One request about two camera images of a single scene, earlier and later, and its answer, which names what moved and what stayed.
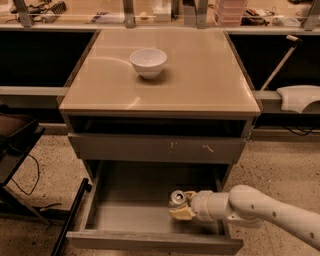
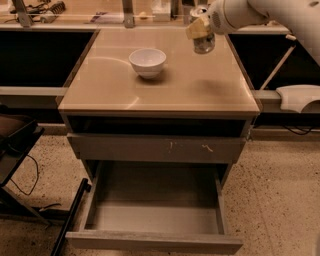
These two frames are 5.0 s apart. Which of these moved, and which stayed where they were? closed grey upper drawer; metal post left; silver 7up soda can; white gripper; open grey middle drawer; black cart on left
Moved: white gripper; silver 7up soda can
Stayed: closed grey upper drawer; metal post left; open grey middle drawer; black cart on left
